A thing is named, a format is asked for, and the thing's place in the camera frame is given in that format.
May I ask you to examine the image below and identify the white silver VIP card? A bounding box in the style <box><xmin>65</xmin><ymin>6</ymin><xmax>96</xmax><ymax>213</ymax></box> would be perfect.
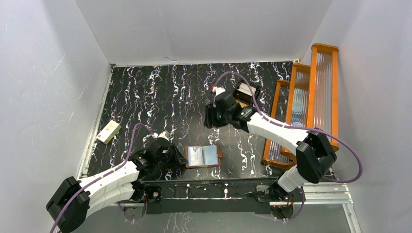
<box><xmin>188</xmin><ymin>146</ymin><xmax>204</xmax><ymax>166</ymax></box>

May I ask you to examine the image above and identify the brown leather card holder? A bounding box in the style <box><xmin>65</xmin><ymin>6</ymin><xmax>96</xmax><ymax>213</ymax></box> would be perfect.
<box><xmin>185</xmin><ymin>145</ymin><xmax>223</xmax><ymax>168</ymax></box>

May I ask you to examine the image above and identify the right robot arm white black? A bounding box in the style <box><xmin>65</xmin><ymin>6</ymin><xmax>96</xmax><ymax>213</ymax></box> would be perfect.
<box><xmin>204</xmin><ymin>87</ymin><xmax>337</xmax><ymax>201</ymax></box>

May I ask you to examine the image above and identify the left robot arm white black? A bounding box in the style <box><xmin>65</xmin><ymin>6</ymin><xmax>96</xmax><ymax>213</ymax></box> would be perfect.
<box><xmin>46</xmin><ymin>137</ymin><xmax>187</xmax><ymax>233</ymax></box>

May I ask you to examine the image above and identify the black plastic card box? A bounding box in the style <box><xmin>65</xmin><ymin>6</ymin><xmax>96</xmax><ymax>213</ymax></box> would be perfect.
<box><xmin>232</xmin><ymin>80</ymin><xmax>261</xmax><ymax>107</ymax></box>

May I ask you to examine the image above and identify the stack of cards in box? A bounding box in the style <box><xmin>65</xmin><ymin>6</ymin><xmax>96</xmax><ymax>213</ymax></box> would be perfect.
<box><xmin>238</xmin><ymin>83</ymin><xmax>258</xmax><ymax>96</ymax></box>

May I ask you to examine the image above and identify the small white green box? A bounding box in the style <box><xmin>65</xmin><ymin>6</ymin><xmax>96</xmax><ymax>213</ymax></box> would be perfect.
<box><xmin>96</xmin><ymin>120</ymin><xmax>121</xmax><ymax>145</ymax></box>

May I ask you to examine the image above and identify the orange wooden tiered rack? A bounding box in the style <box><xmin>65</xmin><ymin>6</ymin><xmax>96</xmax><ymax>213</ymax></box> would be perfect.
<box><xmin>261</xmin><ymin>43</ymin><xmax>340</xmax><ymax>170</ymax></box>

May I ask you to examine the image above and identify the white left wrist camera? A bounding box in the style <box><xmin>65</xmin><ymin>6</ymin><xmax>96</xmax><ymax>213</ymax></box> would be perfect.
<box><xmin>152</xmin><ymin>131</ymin><xmax>171</xmax><ymax>142</ymax></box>

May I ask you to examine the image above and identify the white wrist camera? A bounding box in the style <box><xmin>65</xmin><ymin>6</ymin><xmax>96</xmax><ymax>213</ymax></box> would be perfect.
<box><xmin>211</xmin><ymin>86</ymin><xmax>225</xmax><ymax>97</ymax></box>
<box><xmin>152</xmin><ymin>131</ymin><xmax>171</xmax><ymax>142</ymax></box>

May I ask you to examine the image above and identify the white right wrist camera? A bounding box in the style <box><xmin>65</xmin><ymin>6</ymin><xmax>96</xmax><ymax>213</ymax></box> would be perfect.
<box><xmin>211</xmin><ymin>86</ymin><xmax>225</xmax><ymax>97</ymax></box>

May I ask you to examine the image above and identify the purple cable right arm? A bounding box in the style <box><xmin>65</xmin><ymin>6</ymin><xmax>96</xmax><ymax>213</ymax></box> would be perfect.
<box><xmin>212</xmin><ymin>71</ymin><xmax>363</xmax><ymax>221</ymax></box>

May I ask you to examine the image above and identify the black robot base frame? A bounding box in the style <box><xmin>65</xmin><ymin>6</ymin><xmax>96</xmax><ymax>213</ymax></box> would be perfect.
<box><xmin>121</xmin><ymin>177</ymin><xmax>303</xmax><ymax>215</ymax></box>

